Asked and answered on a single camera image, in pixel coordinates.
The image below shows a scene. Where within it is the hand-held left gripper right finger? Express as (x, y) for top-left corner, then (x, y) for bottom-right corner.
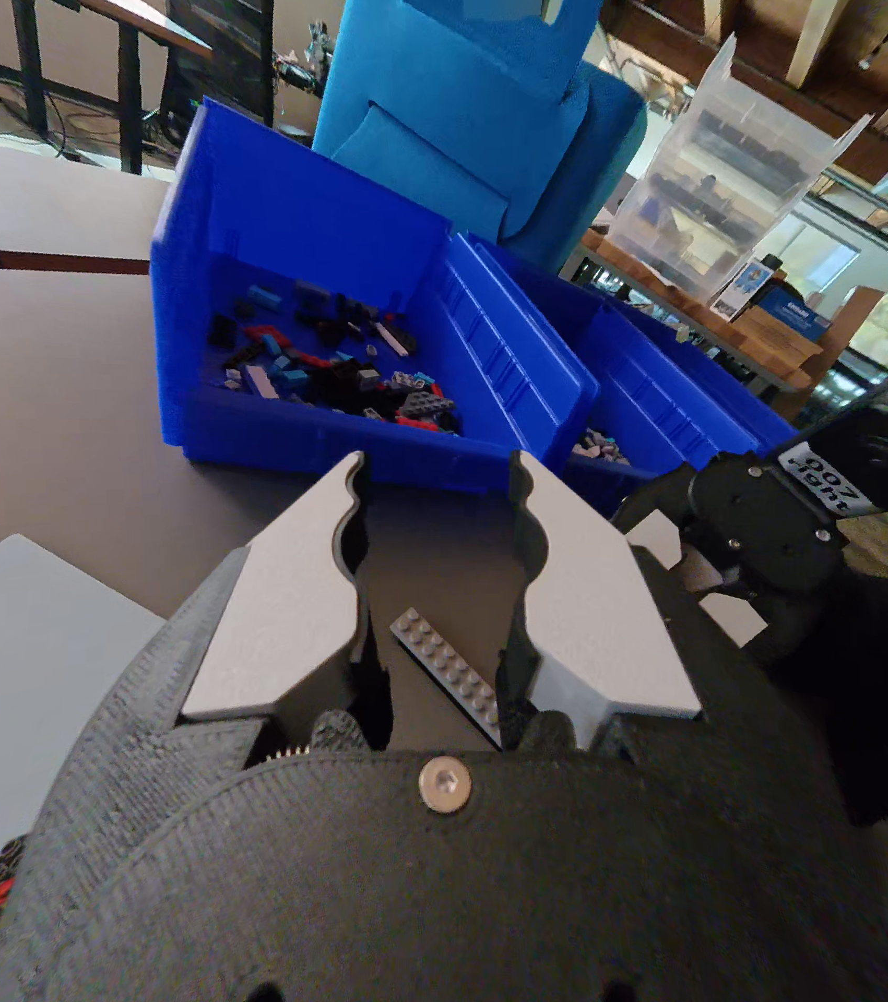
(494, 450), (705, 753)

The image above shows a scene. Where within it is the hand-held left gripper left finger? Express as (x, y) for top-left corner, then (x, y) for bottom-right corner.
(180, 450), (395, 753)

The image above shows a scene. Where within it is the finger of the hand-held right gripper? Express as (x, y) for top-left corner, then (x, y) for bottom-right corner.
(612, 462), (697, 572)
(696, 591), (771, 651)

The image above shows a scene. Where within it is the pile of toy bricks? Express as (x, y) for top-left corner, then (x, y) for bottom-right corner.
(207, 280), (464, 435)
(571, 426), (633, 467)

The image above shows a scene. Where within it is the blue plastic bin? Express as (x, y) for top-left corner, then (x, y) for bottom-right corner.
(608, 301), (799, 455)
(150, 96), (600, 496)
(455, 231), (762, 479)

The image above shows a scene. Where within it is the grey plate with red bricks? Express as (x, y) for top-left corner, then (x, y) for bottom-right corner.
(390, 606), (503, 748)

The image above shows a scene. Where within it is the person's right forearm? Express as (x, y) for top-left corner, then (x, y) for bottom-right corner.
(753, 559), (888, 823)

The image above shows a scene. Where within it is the blue cardboard box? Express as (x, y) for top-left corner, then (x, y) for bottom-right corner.
(729, 278), (832, 341)

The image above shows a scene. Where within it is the wooden workbench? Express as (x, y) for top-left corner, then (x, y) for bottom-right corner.
(569, 227), (824, 396)

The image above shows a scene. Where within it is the open instruction booklet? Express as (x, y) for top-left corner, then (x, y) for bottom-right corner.
(0, 534), (168, 1002)

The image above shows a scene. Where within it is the clear plastic storage container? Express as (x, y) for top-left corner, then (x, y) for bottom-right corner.
(608, 33), (874, 302)

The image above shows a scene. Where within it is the light blue felt bag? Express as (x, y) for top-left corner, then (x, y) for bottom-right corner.
(311, 0), (648, 275)

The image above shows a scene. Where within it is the wooden wall structure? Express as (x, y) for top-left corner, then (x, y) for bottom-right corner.
(600, 0), (888, 205)

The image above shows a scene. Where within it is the black frame table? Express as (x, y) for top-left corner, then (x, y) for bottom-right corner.
(9, 0), (214, 175)

